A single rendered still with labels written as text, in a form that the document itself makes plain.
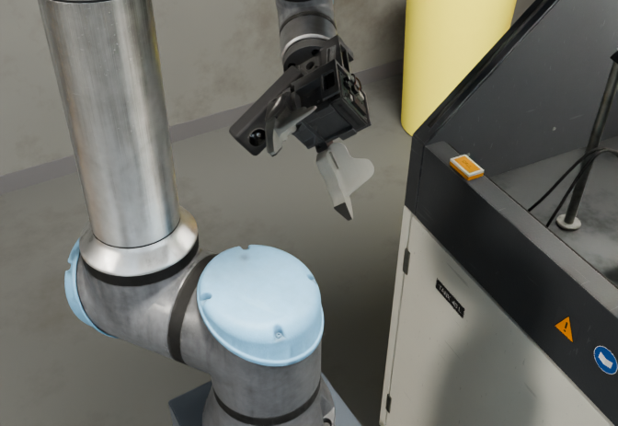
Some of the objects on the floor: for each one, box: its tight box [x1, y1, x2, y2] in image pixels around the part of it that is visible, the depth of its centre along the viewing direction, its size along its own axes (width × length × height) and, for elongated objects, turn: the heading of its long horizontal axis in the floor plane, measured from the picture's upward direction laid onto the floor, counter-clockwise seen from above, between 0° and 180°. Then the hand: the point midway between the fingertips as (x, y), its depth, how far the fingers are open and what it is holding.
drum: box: [401, 0, 526, 136], centre depth 274 cm, size 44×44×72 cm
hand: (309, 194), depth 72 cm, fingers open, 14 cm apart
